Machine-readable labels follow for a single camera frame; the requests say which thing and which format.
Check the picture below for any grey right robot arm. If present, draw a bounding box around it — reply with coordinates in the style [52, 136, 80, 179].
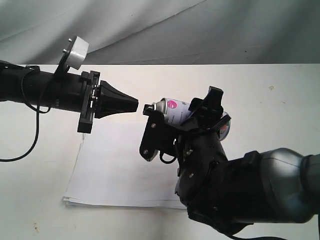
[175, 87, 320, 239]

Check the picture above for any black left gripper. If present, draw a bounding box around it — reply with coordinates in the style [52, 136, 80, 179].
[77, 71, 139, 133]

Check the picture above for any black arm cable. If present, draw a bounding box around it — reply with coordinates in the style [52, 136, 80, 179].
[0, 68, 55, 162]
[224, 231, 291, 240]

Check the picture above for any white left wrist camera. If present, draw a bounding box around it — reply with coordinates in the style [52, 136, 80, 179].
[62, 36, 89, 70]

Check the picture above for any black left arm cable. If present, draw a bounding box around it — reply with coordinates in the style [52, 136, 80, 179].
[0, 68, 55, 162]

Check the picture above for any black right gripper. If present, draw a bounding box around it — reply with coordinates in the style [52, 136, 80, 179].
[176, 86, 228, 175]

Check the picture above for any white backdrop cloth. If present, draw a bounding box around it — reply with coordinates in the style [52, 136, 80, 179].
[0, 0, 320, 65]

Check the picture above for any white paper stack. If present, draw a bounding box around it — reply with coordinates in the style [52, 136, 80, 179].
[63, 120, 185, 209]

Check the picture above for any white spray paint can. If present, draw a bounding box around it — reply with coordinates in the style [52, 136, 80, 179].
[142, 97, 232, 142]

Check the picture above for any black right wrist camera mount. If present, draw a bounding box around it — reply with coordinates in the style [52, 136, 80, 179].
[139, 108, 177, 164]

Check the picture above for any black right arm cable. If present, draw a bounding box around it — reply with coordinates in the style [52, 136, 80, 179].
[224, 231, 291, 240]

